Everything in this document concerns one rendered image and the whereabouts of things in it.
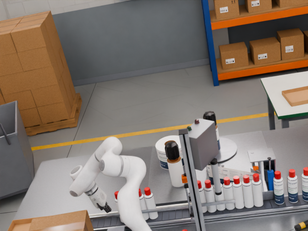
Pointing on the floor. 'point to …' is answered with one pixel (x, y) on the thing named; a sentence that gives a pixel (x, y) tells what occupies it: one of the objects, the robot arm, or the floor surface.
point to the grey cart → (14, 152)
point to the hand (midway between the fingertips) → (107, 209)
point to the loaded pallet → (37, 74)
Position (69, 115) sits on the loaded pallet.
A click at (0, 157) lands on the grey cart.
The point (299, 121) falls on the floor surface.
